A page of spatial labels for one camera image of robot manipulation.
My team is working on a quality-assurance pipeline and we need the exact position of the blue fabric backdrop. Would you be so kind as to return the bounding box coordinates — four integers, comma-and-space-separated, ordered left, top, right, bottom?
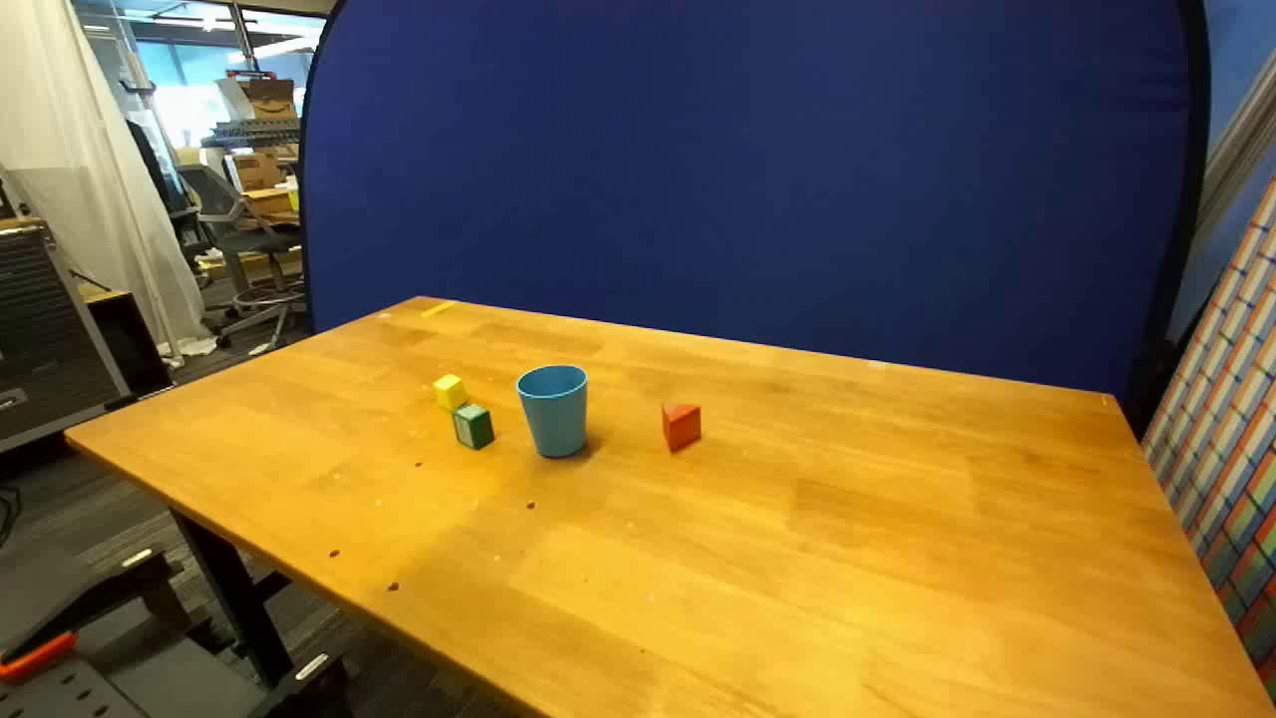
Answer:
298, 0, 1215, 410

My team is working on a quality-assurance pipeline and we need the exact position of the black table leg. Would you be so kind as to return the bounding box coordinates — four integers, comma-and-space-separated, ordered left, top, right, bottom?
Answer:
166, 507, 298, 689

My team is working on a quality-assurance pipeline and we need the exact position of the orange-handled black clamp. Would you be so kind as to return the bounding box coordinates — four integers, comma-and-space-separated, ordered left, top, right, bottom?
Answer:
0, 627, 84, 688

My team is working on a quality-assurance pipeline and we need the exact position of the white curtain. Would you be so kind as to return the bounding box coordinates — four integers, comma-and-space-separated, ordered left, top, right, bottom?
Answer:
0, 0, 219, 369

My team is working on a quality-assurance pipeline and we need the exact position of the colourful patterned panel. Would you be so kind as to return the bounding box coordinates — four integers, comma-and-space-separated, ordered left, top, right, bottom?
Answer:
1139, 180, 1276, 704

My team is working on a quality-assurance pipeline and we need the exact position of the black equipment cabinet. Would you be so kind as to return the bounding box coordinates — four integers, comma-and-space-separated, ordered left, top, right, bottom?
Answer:
0, 216, 132, 456

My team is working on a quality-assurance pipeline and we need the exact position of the red wooden block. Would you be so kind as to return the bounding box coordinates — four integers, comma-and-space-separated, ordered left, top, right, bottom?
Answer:
657, 401, 707, 456

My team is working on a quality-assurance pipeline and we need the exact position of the blue plastic cup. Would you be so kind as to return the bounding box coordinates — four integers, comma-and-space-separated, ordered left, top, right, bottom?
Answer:
516, 362, 594, 462

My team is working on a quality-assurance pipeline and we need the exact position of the green wooden block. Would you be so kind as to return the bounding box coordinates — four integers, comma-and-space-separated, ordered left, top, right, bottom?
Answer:
452, 402, 499, 456

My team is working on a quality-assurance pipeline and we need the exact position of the cluttered storage shelf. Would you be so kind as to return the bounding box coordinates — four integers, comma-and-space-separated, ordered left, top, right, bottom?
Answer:
197, 68, 310, 230

